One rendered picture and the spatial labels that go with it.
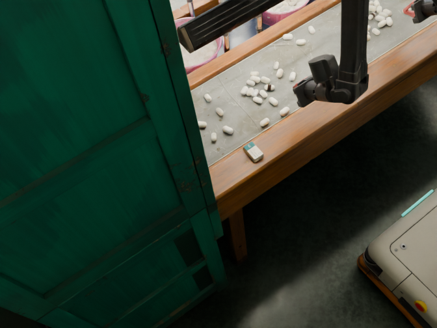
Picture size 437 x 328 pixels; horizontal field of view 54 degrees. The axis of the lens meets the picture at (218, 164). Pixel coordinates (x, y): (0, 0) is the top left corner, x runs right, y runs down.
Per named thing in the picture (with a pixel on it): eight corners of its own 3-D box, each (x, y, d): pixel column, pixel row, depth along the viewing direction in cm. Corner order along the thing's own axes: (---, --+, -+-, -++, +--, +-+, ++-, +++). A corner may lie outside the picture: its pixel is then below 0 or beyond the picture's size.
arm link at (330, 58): (350, 102, 108) (367, 88, 113) (337, 60, 104) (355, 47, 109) (313, 105, 118) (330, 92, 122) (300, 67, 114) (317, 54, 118)
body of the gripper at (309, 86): (291, 88, 124) (305, 90, 117) (317, 71, 126) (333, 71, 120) (298, 107, 126) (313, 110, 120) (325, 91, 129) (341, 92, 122)
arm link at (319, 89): (331, 106, 115) (347, 97, 116) (323, 82, 112) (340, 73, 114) (316, 104, 121) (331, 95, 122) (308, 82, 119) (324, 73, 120)
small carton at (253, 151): (263, 157, 132) (263, 153, 131) (254, 163, 132) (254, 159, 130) (251, 144, 135) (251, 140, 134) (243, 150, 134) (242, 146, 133)
